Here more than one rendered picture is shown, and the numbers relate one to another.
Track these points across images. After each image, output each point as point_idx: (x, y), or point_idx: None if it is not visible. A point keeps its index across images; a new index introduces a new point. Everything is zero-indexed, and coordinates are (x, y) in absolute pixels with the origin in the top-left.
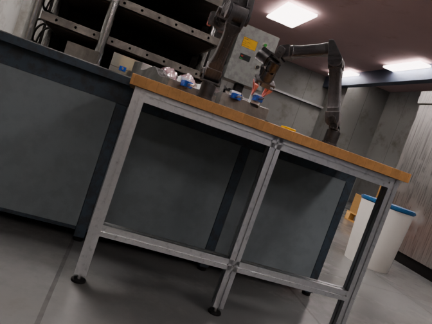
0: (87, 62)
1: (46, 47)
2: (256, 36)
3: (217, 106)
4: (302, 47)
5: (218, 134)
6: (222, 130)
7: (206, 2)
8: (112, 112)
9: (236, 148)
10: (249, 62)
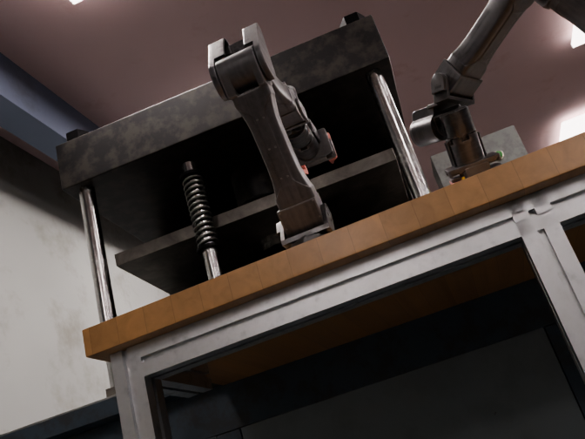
0: (114, 395)
1: (37, 422)
2: None
3: (300, 250)
4: (468, 37)
5: (467, 343)
6: (467, 327)
7: (353, 181)
8: None
9: (535, 341)
10: None
